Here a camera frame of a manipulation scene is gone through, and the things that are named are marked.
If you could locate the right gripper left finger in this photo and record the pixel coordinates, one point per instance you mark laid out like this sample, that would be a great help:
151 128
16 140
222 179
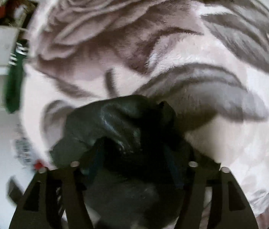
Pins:
50 195

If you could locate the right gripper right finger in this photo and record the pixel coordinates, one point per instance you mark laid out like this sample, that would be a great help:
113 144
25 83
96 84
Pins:
229 205

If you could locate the black leather jacket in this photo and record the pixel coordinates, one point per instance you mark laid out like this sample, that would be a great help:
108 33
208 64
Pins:
134 160

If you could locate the green striped sweater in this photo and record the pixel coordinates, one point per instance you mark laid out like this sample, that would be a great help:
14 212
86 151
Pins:
14 78

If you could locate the floral plush bed blanket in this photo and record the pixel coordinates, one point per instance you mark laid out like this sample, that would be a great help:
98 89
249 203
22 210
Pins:
208 59

